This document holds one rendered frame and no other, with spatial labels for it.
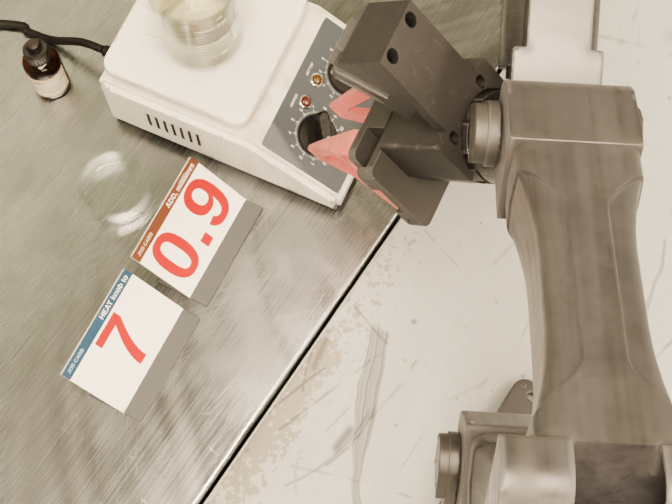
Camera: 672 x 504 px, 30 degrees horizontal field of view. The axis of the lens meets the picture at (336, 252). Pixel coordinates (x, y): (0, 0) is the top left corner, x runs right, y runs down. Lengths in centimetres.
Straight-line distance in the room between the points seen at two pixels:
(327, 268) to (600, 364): 46
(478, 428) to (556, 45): 24
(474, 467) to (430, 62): 24
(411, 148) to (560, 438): 29
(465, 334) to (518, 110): 35
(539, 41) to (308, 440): 37
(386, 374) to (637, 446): 45
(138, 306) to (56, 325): 7
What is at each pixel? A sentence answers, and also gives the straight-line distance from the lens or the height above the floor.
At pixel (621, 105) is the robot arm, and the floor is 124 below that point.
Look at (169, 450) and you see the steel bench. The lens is 94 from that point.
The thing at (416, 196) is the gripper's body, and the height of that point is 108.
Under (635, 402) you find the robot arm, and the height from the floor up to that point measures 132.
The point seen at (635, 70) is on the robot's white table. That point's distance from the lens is 106.
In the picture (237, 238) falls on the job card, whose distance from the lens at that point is 97.
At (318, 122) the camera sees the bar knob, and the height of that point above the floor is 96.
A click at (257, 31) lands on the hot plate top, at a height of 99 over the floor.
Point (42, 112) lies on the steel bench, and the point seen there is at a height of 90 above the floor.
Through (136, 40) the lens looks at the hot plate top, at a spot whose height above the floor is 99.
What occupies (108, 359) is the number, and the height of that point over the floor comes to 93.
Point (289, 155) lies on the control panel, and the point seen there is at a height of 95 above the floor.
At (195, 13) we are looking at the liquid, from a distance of 92.
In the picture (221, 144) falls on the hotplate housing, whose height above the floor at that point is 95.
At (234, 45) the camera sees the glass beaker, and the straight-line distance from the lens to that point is 93.
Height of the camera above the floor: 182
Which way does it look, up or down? 71 degrees down
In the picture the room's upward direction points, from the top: straight up
